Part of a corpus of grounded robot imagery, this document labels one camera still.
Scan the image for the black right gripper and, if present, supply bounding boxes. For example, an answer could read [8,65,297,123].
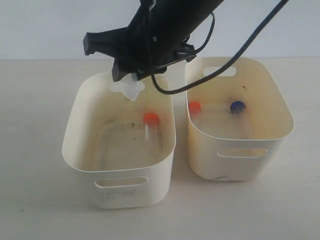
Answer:
[83,14,195,82]

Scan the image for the orange-capped tube with label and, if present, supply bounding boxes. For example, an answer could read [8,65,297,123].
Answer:
[143,112,161,157]

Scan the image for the blue-capped tube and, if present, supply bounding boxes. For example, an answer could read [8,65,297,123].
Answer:
[120,74,145,102]
[230,101,252,138]

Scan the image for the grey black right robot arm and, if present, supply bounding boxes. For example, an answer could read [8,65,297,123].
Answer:
[83,0,221,82]

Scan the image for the cream plastic bin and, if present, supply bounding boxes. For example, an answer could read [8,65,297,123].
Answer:
[185,57,294,181]
[62,72,176,209]

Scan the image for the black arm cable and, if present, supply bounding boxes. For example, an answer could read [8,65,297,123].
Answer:
[142,0,291,95]

